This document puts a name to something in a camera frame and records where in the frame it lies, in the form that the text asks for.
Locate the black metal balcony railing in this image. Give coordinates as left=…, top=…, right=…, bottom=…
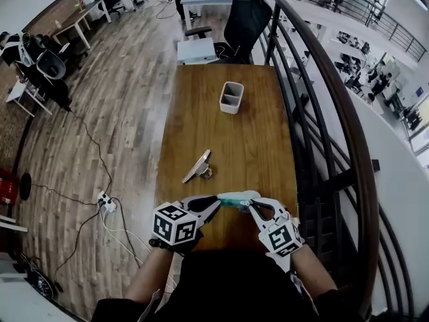
left=267, top=0, right=428, bottom=62

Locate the red fire equipment box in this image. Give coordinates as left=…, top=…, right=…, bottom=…
left=0, top=168, right=20, bottom=205

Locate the black mesh highback office chair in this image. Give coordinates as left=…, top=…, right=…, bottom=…
left=184, top=0, right=273, bottom=65

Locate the small white table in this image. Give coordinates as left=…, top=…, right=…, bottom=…
left=5, top=78, right=54, bottom=117

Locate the black swivel office chair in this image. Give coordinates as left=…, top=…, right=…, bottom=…
left=89, top=0, right=121, bottom=16

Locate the dark top white leg desk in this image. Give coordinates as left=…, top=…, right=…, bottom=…
left=52, top=0, right=113, bottom=50

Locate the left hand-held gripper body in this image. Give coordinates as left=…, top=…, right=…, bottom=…
left=150, top=203, right=204, bottom=255

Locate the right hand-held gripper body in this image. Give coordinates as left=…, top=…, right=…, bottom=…
left=257, top=213, right=305, bottom=274

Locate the person's right forearm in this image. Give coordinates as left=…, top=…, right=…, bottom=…
left=290, top=245, right=338, bottom=301

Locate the person's black shirt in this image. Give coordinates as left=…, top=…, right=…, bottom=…
left=90, top=248, right=366, bottom=322

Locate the black bead bracelet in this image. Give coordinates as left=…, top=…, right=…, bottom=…
left=148, top=237, right=175, bottom=252

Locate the crowd of distant people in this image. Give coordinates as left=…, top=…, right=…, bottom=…
left=334, top=30, right=423, bottom=130

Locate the stair railing with wooden handrail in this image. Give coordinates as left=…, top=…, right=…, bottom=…
left=256, top=0, right=416, bottom=322

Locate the black power cable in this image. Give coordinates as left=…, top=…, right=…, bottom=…
left=53, top=209, right=101, bottom=293
left=29, top=183, right=100, bottom=206
left=112, top=197, right=141, bottom=268
left=65, top=107, right=113, bottom=197

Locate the black standing fan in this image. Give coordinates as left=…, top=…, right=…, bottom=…
left=19, top=172, right=33, bottom=201

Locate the white drawer cabinet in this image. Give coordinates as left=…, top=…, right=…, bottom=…
left=176, top=37, right=219, bottom=66

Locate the white power strip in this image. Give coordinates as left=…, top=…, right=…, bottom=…
left=97, top=190, right=118, bottom=215

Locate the white cable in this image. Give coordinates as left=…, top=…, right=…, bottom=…
left=99, top=209, right=178, bottom=291

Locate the black round device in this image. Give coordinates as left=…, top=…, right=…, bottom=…
left=19, top=253, right=60, bottom=301

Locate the silver metal clip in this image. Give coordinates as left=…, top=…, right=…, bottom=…
left=181, top=149, right=215, bottom=184

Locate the large glass window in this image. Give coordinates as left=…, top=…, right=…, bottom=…
left=402, top=92, right=429, bottom=167

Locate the light blue zip pouch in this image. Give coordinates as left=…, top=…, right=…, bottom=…
left=217, top=190, right=262, bottom=214

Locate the person's left forearm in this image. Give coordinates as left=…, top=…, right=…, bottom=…
left=125, top=246, right=177, bottom=307

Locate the white divided pen holder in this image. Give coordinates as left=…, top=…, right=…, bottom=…
left=219, top=81, right=245, bottom=115

